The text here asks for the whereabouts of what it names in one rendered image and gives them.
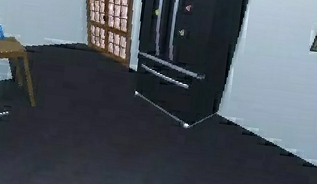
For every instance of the brown lattice room door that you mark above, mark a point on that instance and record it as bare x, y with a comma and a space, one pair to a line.
110, 13

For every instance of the blue spray bottle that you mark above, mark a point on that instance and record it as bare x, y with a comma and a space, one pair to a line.
1, 30

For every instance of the pale yellow fridge magnet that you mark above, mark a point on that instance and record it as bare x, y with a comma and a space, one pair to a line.
182, 32

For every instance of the pink fridge magnet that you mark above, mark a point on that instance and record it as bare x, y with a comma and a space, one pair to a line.
188, 7

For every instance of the black fridge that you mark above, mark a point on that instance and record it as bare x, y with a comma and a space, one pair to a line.
205, 52

